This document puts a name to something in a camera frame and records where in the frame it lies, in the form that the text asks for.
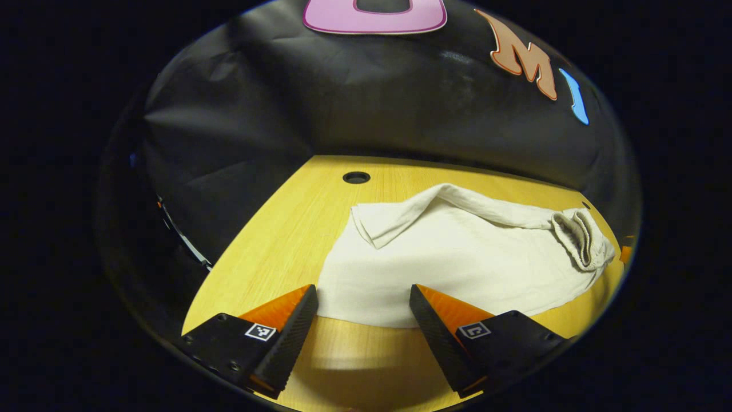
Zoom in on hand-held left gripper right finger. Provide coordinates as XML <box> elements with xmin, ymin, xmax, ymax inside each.
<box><xmin>409</xmin><ymin>284</ymin><xmax>570</xmax><ymax>399</ymax></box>

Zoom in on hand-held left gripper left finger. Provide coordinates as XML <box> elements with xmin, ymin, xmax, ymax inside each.
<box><xmin>174</xmin><ymin>284</ymin><xmax>320</xmax><ymax>400</ymax></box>

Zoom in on white jeans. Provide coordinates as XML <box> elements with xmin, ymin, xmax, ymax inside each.
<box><xmin>316</xmin><ymin>183</ymin><xmax>617</xmax><ymax>328</ymax></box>

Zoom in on black backdrop cloth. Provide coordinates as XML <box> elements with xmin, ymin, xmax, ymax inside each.
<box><xmin>97</xmin><ymin>0</ymin><xmax>641</xmax><ymax>275</ymax></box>

